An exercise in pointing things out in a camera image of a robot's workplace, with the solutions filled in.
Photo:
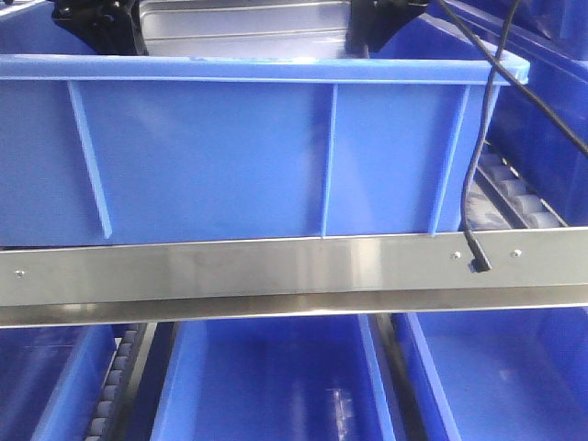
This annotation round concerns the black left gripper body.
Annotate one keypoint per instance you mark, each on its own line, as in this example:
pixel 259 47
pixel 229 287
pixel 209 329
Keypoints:
pixel 107 27

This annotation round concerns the blue bin lower middle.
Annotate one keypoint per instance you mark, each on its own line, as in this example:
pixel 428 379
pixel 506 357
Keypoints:
pixel 282 378

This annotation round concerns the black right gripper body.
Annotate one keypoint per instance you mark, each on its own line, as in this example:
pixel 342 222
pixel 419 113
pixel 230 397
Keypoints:
pixel 372 24

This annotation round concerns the far left roller track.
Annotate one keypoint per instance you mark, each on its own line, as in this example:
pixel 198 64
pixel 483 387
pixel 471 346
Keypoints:
pixel 117 381

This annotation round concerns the roller track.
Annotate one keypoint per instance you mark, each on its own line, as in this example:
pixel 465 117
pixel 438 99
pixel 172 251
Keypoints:
pixel 501 199
pixel 117 381

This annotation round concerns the small ribbed silver tray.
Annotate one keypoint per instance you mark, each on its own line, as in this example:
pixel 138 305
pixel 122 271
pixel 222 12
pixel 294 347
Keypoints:
pixel 245 29

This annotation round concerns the far right roller track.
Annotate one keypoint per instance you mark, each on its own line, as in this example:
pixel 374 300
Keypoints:
pixel 501 199

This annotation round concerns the steel flow rack frame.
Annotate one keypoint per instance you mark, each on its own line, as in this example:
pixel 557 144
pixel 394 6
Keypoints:
pixel 292 277

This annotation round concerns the blue bin right of target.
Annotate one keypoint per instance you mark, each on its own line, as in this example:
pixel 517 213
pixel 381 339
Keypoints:
pixel 543 135

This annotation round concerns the blue bin lower right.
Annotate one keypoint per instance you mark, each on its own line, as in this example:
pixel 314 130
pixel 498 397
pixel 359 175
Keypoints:
pixel 498 375

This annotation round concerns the blue bin lower left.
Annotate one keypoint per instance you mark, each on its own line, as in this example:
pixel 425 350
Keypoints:
pixel 51 379

